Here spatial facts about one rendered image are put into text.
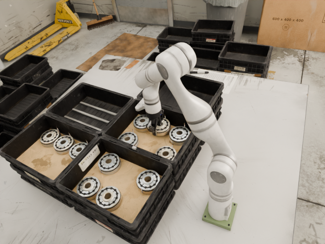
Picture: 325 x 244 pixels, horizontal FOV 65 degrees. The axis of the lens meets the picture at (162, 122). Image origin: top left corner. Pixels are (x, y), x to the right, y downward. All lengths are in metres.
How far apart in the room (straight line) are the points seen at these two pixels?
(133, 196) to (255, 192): 0.56
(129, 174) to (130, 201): 0.13
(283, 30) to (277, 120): 2.24
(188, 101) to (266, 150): 0.75
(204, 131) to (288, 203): 0.61
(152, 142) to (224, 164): 0.48
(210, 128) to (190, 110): 0.09
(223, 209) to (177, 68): 0.62
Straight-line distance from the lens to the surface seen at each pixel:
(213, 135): 0.86
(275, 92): 1.81
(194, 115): 0.80
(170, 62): 0.74
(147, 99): 1.11
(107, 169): 1.20
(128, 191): 1.15
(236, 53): 2.58
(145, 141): 1.30
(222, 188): 0.98
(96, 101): 1.63
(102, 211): 1.02
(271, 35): 3.73
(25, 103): 2.51
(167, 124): 1.30
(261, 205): 1.26
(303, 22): 3.70
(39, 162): 1.42
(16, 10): 4.79
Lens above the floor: 1.79
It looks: 44 degrees down
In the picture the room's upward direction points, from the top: 9 degrees counter-clockwise
